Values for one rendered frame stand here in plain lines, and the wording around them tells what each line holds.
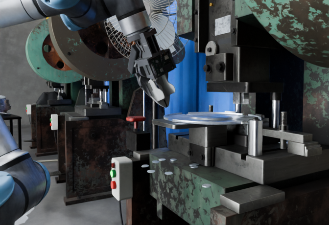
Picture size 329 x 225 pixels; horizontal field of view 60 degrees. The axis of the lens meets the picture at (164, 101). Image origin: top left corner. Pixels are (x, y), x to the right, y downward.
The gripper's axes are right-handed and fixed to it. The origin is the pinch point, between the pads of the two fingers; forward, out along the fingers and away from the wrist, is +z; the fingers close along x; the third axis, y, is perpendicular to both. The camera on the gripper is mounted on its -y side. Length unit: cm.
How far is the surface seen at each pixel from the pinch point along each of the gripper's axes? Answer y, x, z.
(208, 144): 5.5, 5.3, 15.7
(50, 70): -303, 31, -13
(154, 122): -3.5, -3.1, 4.8
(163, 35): -71, 53, -12
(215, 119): 6.3, 10.0, 10.0
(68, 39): -132, 20, -31
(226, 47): 3.1, 25.5, -6.2
